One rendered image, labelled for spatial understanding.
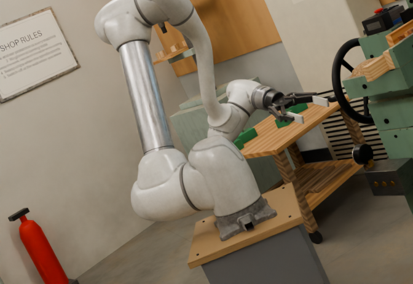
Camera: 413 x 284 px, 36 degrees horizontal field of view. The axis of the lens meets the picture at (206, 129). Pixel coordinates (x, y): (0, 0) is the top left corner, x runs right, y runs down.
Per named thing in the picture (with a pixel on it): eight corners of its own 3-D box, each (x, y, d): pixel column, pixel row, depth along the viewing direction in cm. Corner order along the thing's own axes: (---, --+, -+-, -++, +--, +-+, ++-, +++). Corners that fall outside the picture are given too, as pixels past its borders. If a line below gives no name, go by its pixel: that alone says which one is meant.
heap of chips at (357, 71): (364, 66, 184) (361, 58, 184) (399, 58, 174) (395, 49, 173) (346, 78, 180) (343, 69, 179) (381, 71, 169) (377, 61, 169)
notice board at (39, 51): (80, 66, 447) (50, 6, 439) (80, 66, 446) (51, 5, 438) (0, 103, 408) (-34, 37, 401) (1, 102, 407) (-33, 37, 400)
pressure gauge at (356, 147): (371, 164, 193) (361, 140, 192) (381, 163, 190) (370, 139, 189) (359, 174, 190) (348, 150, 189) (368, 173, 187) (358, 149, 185)
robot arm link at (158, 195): (189, 212, 186) (129, 231, 195) (214, 210, 200) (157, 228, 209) (130, -22, 203) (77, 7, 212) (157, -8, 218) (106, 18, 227)
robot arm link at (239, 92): (273, 93, 244) (255, 121, 241) (245, 86, 255) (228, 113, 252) (260, 77, 237) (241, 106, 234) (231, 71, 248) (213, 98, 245)
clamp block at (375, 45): (394, 48, 209) (383, 23, 207) (428, 39, 197) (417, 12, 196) (367, 66, 201) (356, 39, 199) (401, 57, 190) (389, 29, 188)
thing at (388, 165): (388, 182, 193) (378, 159, 191) (421, 182, 182) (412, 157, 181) (372, 197, 188) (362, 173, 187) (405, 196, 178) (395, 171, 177)
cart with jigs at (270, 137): (311, 189, 386) (268, 93, 375) (389, 182, 341) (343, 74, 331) (241, 247, 347) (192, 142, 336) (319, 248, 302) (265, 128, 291)
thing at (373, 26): (383, 23, 205) (377, 8, 205) (411, 15, 196) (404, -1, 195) (359, 38, 199) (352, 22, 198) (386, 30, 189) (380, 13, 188)
